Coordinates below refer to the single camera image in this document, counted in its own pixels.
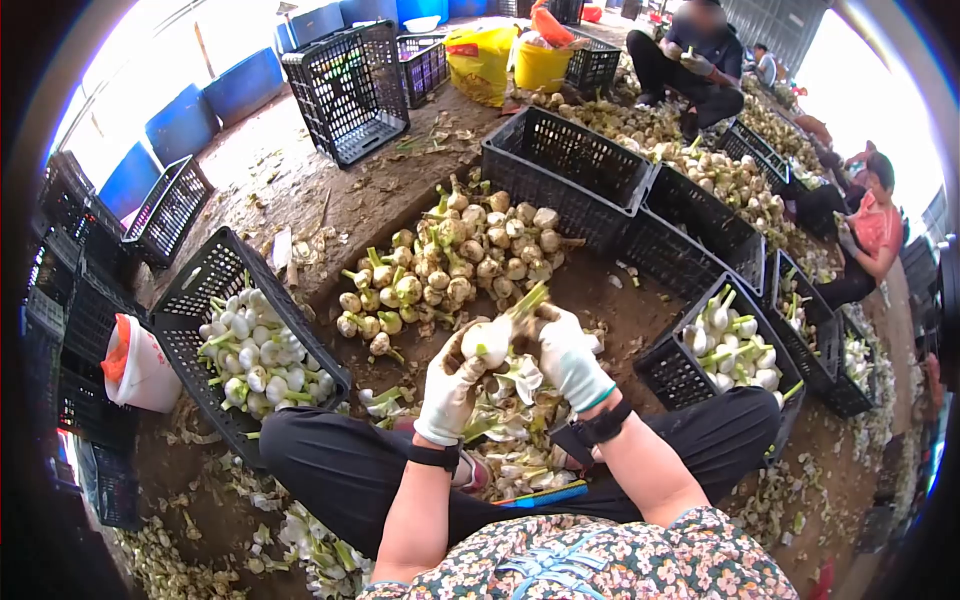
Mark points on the person's left fingers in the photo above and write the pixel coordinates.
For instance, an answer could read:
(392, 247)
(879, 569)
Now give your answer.
(461, 352)

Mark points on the heap of peeled white garlic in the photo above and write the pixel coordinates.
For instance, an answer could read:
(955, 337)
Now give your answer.
(731, 349)
(259, 356)

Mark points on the white garlic bulb with stem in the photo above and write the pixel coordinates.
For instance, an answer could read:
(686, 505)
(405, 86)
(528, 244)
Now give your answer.
(487, 341)

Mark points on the black wrist band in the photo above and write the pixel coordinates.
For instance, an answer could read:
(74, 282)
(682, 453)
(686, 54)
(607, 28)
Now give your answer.
(600, 426)
(435, 456)

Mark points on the person's legs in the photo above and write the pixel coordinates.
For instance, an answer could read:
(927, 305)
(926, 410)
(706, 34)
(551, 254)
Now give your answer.
(337, 472)

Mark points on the person's left hand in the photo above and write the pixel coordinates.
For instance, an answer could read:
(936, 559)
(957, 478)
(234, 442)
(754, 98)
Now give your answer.
(448, 397)

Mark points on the yellow bucket with orange bag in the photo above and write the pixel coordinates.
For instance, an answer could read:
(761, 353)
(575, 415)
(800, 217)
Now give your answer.
(541, 64)

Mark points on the person's right fingers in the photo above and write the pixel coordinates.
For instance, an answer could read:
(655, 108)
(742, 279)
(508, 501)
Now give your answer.
(541, 326)

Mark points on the pile of unpeeled garlic bulbs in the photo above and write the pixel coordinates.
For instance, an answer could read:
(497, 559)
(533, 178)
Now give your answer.
(450, 262)

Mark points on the white bucket with orange bag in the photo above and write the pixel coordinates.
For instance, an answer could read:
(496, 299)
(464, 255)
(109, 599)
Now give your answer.
(146, 371)

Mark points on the pile of garlic peels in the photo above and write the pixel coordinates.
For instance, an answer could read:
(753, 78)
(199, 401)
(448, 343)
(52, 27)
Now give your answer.
(517, 427)

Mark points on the person's right hand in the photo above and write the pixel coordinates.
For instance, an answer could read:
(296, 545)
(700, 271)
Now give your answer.
(574, 364)

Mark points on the white bowl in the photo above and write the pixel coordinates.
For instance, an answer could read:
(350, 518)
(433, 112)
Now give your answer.
(421, 24)

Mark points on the stack of black crates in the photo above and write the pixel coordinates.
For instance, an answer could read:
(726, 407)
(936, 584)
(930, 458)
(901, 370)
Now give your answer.
(82, 315)

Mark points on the row of blue barrels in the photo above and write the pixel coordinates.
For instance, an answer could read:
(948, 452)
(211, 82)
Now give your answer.
(180, 124)

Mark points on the long heap of garlic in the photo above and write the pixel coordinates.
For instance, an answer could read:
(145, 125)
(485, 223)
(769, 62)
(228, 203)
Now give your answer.
(720, 176)

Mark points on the black plastic crate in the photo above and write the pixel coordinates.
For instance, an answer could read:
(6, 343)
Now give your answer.
(424, 67)
(169, 210)
(349, 90)
(570, 161)
(697, 225)
(667, 375)
(187, 300)
(810, 337)
(754, 154)
(847, 397)
(594, 66)

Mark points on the yellow sack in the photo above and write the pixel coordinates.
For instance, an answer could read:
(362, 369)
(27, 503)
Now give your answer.
(480, 64)

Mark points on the scattered garlic peel litter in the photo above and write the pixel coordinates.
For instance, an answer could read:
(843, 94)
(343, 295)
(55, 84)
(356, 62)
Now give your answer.
(300, 547)

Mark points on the person's body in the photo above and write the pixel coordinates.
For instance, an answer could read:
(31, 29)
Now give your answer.
(600, 559)

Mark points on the blue and yellow tool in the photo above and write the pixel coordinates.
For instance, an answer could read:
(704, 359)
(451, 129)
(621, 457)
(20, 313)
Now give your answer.
(544, 496)

